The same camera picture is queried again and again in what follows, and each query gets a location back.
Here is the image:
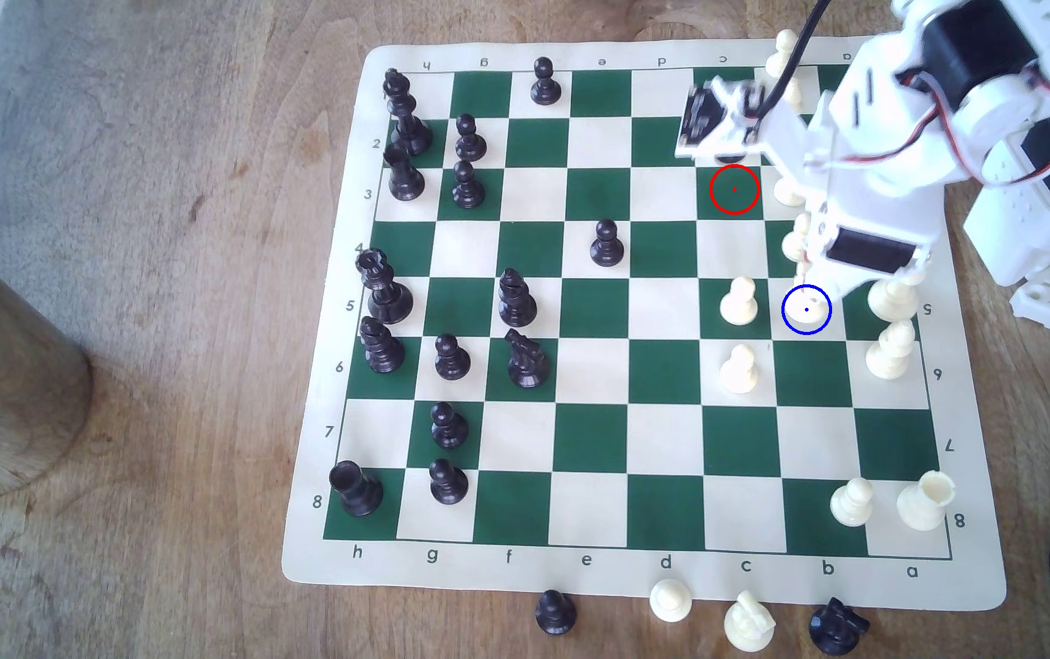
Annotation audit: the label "black bishop f5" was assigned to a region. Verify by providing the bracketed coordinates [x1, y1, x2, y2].
[498, 268, 539, 329]

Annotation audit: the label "white rook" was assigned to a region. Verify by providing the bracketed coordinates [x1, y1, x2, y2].
[897, 470, 957, 533]

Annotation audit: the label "white queen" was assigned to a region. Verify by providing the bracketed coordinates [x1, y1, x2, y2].
[867, 275, 925, 323]

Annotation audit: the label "black knight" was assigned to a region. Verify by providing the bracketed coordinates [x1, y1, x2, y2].
[505, 328, 552, 389]
[809, 599, 872, 657]

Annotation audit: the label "wooden cylinder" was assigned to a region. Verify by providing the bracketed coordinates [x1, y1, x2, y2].
[0, 227, 95, 501]

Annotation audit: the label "black rook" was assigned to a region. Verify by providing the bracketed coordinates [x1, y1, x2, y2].
[329, 460, 385, 518]

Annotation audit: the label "black queen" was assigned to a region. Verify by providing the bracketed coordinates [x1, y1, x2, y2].
[355, 248, 415, 325]

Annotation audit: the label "green white chess mat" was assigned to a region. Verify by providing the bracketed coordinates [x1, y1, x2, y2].
[281, 37, 1008, 613]

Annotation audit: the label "black pawn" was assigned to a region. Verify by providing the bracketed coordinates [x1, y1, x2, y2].
[530, 57, 563, 106]
[430, 402, 470, 450]
[434, 334, 472, 382]
[454, 113, 488, 163]
[535, 590, 578, 637]
[590, 218, 626, 268]
[429, 458, 470, 506]
[451, 160, 487, 210]

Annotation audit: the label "white bishop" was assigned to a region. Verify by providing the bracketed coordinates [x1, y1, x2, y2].
[765, 29, 805, 107]
[864, 320, 918, 381]

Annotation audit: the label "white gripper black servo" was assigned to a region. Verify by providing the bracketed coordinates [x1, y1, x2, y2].
[794, 196, 936, 303]

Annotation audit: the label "white knight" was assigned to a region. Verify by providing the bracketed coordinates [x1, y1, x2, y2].
[723, 590, 777, 654]

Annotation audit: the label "black camera white mount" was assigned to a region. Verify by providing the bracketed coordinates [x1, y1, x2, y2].
[675, 77, 803, 168]

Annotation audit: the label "black king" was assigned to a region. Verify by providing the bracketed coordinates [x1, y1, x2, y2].
[382, 68, 435, 157]

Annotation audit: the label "red black servo wires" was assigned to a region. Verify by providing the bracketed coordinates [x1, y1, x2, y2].
[900, 64, 1050, 189]

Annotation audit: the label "black camera cable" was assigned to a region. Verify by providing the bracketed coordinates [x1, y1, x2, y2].
[747, 0, 836, 139]

